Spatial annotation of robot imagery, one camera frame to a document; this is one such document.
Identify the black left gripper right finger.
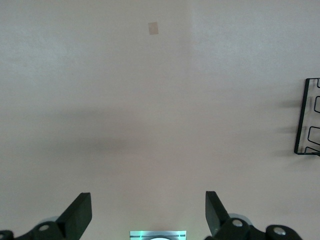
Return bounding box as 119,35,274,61
204,190,304,240

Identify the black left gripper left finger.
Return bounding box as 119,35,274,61
0,192,93,240

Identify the small brown tape patch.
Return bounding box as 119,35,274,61
147,21,160,36

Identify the black wire cup holder rack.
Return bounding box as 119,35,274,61
293,77,320,157

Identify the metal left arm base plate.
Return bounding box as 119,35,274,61
129,230,188,240

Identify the brown table cover sheet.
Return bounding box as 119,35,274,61
0,0,320,240

